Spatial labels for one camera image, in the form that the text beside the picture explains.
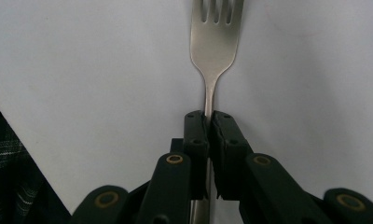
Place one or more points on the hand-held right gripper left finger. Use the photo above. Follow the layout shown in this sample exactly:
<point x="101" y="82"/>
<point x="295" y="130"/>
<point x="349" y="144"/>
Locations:
<point x="196" y="146"/>

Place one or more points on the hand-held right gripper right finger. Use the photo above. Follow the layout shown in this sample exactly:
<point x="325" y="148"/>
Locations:
<point x="228" y="149"/>

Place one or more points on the dark plaid cloth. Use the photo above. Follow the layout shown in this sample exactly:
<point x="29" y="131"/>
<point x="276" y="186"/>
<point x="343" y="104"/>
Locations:
<point x="10" y="174"/>

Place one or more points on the silver metal fork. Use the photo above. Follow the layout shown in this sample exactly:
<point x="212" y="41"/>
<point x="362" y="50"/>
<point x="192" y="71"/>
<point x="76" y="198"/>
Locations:
<point x="212" y="46"/>

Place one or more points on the white table cover board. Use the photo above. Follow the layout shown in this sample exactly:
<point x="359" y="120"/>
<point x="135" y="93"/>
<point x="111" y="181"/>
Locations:
<point x="97" y="77"/>

